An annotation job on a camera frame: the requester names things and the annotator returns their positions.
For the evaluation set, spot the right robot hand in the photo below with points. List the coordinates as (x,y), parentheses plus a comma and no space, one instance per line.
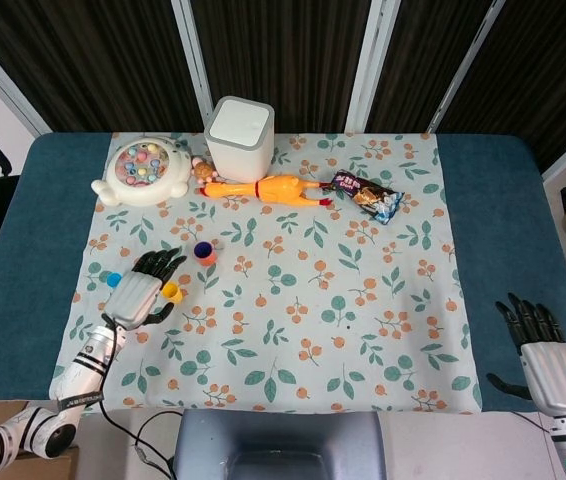
(555,370)

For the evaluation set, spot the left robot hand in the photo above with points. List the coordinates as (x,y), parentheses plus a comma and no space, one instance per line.
(133,300)

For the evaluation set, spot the light blue plastic cup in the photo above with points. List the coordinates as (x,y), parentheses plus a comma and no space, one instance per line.
(113,280)

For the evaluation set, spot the yellow plastic cup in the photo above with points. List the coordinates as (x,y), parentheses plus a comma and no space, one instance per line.
(175,296)

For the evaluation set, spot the dark blue plastic cup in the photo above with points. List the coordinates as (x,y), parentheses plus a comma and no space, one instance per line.
(203,249)

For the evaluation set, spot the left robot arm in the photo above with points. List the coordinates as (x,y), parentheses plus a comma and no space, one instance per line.
(83,365)

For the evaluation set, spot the orange plastic cup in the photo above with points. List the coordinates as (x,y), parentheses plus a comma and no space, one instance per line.
(207,260)

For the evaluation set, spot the white fishing game toy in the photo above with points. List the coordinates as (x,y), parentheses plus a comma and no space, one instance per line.
(163,187)

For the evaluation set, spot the blue table cover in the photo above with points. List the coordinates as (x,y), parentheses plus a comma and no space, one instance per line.
(38,225)

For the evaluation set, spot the small pink doll toy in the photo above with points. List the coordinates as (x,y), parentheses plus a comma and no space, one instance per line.
(202,170)

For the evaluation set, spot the yellow rubber chicken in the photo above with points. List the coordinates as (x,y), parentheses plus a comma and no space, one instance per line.
(273,189)

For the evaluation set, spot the floral orange-berry tablecloth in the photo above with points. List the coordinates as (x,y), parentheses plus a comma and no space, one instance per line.
(313,300)

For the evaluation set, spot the white square lidded bin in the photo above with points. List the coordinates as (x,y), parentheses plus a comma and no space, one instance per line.
(238,135)

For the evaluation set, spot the dark folding screen panel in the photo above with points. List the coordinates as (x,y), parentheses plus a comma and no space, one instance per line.
(423,60)
(88,60)
(553,65)
(283,50)

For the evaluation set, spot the dark snack packet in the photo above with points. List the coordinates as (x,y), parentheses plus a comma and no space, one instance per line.
(368,197)

